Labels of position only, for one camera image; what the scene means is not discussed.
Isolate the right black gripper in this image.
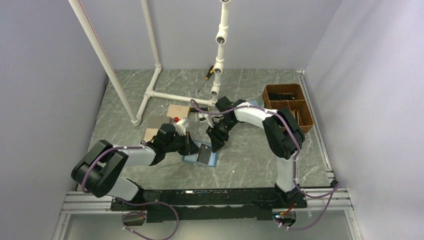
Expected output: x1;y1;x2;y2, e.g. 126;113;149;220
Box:
206;117;238;153

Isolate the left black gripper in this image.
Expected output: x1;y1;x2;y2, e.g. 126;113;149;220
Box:
164;131;201;156

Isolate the dark grey credit card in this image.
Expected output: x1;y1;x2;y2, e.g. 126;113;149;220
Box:
196;143;213;165

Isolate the teal blue card holder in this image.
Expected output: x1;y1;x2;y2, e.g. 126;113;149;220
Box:
181;140;219;168

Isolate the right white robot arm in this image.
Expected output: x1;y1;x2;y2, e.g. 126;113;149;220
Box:
206;96;307;208

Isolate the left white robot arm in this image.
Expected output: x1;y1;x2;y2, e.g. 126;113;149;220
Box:
71;123;200;210

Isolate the tan card holder upper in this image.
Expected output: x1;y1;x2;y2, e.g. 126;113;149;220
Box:
166;104;190;119

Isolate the beige card holder lower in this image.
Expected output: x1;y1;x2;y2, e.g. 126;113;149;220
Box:
143;128;159;142

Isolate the open green card holder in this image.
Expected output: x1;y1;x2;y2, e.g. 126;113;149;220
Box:
248;99;265;108

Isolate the black yellow screwdriver near pipe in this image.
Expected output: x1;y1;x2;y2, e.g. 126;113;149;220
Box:
189;106;210;113

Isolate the black yellow screwdriver far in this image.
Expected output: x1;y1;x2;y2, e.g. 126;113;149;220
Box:
197;65;214;92

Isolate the brown wicker basket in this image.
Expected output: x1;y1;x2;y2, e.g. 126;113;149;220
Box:
262;83;314;134

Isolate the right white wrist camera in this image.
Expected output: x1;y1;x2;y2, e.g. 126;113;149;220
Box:
197;112;207;122

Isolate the white PVC pipe frame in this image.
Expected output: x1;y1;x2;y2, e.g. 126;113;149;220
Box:
68;0;232;127

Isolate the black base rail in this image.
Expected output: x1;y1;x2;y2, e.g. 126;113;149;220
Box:
110;186;308;223

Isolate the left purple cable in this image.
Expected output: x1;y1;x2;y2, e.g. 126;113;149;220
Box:
80;139;180;240

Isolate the purple cable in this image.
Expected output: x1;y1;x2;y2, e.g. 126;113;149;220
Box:
189;98;340;232
80;139;180;240

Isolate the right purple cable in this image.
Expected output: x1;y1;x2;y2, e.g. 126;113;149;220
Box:
189;98;340;232

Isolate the aluminium frame rail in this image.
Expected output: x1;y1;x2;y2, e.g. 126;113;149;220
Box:
54;168;363;240

